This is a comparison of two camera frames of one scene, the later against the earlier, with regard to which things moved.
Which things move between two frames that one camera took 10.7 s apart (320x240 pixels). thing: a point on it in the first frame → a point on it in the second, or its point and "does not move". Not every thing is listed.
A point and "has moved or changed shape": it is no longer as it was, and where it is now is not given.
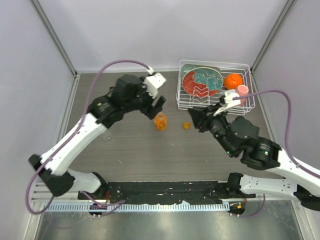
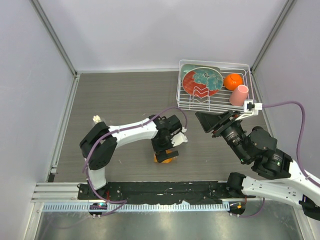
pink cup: [242, 90] does not move
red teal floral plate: [202, 82] does not move
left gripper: [151, 111] → [160, 153]
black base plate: [160, 190] does not move
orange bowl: [232, 81] does not move
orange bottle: [160, 122] has moved or changed shape
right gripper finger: [199, 116] → [207, 120]
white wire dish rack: [201, 83] does not move
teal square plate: [185, 67] does not move
